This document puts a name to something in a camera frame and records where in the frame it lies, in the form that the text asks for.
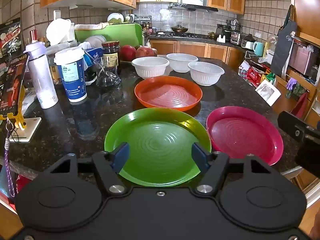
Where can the blue paper cup white lid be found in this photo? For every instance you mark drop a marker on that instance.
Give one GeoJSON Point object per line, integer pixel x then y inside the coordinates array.
{"type": "Point", "coordinates": [72, 80]}

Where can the red cloth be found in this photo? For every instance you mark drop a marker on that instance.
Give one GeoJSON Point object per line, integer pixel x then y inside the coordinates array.
{"type": "Point", "coordinates": [300, 105]}

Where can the teal mug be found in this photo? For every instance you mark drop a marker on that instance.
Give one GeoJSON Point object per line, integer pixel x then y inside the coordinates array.
{"type": "Point", "coordinates": [258, 48]}

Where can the white plastic bag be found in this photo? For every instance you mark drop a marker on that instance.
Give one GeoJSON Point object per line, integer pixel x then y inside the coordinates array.
{"type": "Point", "coordinates": [58, 31]}

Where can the white ribbed plastic bowl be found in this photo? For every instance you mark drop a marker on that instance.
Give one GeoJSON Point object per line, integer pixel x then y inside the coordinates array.
{"type": "Point", "coordinates": [205, 73]}
{"type": "Point", "coordinates": [150, 67]}
{"type": "Point", "coordinates": [181, 62]}

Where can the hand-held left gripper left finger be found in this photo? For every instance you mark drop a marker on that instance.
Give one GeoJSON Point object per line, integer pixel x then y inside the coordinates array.
{"type": "Point", "coordinates": [121, 156]}

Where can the white cardboard box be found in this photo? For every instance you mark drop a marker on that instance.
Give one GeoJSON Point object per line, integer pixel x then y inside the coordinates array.
{"type": "Point", "coordinates": [267, 92]}

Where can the pink storage box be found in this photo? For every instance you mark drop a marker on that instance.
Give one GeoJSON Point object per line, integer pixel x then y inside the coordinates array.
{"type": "Point", "coordinates": [302, 57]}

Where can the white wall outlet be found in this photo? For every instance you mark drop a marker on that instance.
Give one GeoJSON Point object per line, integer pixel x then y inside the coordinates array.
{"type": "Point", "coordinates": [57, 15]}

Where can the clear plastic container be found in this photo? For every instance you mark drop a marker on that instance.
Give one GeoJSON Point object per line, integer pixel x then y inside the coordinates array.
{"type": "Point", "coordinates": [235, 38]}

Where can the black range hood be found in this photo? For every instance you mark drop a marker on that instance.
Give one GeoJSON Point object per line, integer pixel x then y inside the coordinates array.
{"type": "Point", "coordinates": [192, 7]}

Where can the green plastic plate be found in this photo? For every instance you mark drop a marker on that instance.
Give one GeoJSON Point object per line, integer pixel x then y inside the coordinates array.
{"type": "Point", "coordinates": [160, 140]}

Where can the black coffee machine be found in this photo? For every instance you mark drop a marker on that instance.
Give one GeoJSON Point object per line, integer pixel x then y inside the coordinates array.
{"type": "Point", "coordinates": [223, 33]}

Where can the clear oil bottle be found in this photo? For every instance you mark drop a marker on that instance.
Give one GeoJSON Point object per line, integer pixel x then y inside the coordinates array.
{"type": "Point", "coordinates": [271, 45]}

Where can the blue tissue pack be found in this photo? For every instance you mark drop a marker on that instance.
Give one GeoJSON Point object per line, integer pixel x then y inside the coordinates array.
{"type": "Point", "coordinates": [96, 53]}

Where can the purple glove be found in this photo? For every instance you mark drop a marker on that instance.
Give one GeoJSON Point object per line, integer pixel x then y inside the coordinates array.
{"type": "Point", "coordinates": [291, 83]}

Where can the red snack packets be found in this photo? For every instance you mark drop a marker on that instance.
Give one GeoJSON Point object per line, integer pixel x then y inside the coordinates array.
{"type": "Point", "coordinates": [255, 76]}

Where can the clear glass jug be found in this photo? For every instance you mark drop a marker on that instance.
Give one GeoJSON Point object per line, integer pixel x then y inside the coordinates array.
{"type": "Point", "coordinates": [107, 77]}

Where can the pink plastic plate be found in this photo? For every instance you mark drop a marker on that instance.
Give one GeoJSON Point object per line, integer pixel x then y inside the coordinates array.
{"type": "Point", "coordinates": [242, 132]}

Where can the orange plastic plate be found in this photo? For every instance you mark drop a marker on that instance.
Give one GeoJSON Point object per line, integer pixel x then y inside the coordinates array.
{"type": "Point", "coordinates": [167, 93]}

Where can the dark apron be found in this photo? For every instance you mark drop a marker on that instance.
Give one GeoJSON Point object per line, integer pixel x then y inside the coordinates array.
{"type": "Point", "coordinates": [283, 47]}

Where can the dark printed snack bag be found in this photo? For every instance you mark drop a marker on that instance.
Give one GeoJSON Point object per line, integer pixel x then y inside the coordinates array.
{"type": "Point", "coordinates": [10, 37]}

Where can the yellow phone stand white base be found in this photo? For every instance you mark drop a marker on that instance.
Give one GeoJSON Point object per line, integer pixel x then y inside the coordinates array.
{"type": "Point", "coordinates": [28, 127]}

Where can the wooden base cabinet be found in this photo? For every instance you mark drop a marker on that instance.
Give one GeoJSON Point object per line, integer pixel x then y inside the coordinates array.
{"type": "Point", "coordinates": [192, 48]}

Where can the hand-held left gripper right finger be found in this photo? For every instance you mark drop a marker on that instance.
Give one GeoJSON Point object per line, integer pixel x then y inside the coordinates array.
{"type": "Point", "coordinates": [200, 158]}

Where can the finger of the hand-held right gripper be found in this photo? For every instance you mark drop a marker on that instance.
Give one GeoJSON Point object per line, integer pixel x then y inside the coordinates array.
{"type": "Point", "coordinates": [291, 123]}

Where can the dark sauce jar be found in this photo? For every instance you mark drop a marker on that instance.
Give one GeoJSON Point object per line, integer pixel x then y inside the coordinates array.
{"type": "Point", "coordinates": [110, 50]}

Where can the dark wok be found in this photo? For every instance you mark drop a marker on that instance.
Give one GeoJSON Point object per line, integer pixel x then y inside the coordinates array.
{"type": "Point", "coordinates": [179, 29]}

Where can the green cutting board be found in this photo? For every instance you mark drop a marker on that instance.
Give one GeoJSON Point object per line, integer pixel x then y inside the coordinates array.
{"type": "Point", "coordinates": [120, 33]}

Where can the lilac water bottle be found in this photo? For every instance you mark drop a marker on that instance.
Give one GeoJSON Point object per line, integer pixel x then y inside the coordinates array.
{"type": "Point", "coordinates": [43, 80]}

